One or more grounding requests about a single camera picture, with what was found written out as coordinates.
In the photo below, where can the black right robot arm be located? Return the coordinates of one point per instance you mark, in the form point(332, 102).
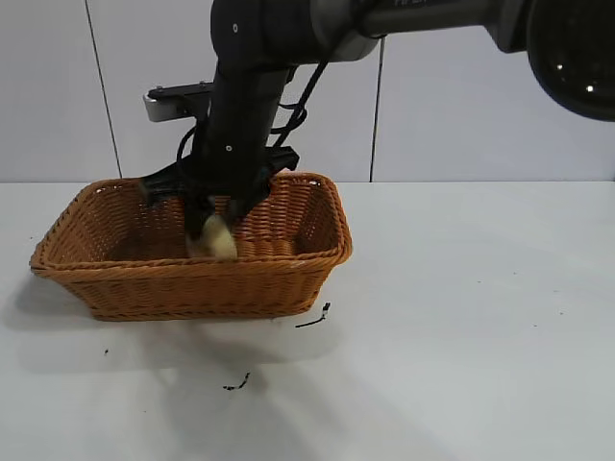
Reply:
point(250, 96)

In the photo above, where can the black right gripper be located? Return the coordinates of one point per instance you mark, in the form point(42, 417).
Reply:
point(163, 185)

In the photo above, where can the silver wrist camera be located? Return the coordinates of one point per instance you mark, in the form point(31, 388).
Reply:
point(163, 105)

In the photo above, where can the pale yellow egg yolk pastry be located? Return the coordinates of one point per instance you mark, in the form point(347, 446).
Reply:
point(220, 242)

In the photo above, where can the brown woven wicker basket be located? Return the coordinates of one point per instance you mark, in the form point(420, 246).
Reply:
point(192, 288)

